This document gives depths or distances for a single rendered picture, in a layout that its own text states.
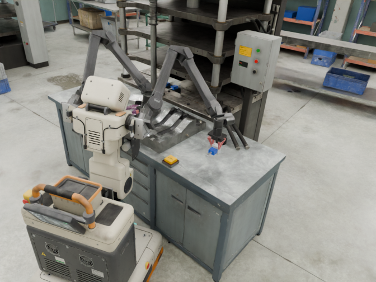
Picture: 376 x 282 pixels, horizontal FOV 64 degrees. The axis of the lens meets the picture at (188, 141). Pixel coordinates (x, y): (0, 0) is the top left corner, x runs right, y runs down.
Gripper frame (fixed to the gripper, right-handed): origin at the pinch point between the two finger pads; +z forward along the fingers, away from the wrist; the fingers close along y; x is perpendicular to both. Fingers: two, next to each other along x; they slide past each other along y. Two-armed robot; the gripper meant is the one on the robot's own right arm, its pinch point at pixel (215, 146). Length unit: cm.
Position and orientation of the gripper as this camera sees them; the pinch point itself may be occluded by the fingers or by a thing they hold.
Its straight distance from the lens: 189.3
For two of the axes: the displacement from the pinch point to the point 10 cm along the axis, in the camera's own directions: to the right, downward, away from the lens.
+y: -8.0, -3.5, 4.9
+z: -0.5, 8.5, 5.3
